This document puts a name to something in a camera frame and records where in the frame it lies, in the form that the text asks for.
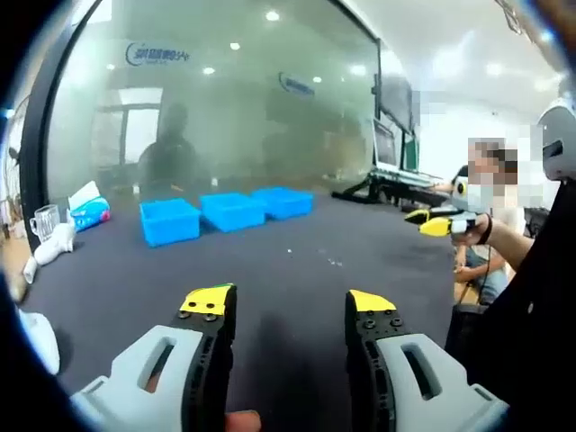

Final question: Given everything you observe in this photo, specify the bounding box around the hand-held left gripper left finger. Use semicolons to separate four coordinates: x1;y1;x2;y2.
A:
69;282;239;432

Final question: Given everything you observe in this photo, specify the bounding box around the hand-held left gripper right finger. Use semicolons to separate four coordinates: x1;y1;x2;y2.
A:
344;289;509;432

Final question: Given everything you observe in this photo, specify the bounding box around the screws nuts washers group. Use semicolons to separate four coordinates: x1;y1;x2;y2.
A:
285;246;344;267

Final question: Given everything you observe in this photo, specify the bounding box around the blue plastic bin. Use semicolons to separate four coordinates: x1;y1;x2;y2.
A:
139;197;203;248
251;186;315;221
199;192;266;234

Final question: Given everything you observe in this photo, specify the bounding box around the person's right hand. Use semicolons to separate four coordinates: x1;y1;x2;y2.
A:
452;211;494;248

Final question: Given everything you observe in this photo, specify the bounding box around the person's left hand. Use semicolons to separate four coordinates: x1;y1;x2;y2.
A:
224;409;263;432

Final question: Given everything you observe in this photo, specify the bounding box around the green-edged monitor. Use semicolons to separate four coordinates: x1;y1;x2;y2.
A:
401;130;422;171

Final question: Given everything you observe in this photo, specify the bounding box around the person's black clothing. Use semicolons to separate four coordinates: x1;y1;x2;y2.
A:
445;179;576;432

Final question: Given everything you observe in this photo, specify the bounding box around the white plastic object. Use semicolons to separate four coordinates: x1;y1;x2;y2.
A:
17;310;62;377
22;220;77;284

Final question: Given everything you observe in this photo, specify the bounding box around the blue white tissue pack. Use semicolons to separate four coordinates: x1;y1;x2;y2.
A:
67;180;113;233

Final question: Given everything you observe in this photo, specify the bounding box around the clear glass mug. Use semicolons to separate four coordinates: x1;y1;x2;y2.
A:
29;203;62;244

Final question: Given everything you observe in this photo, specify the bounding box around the black standing fan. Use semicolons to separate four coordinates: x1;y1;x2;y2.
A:
2;103;28;181

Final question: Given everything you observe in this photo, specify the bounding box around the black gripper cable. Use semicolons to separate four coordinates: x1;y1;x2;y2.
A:
454;245;494;307

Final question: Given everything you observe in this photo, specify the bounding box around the black glass wall pillar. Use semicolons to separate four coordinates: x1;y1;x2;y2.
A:
20;0;107;253

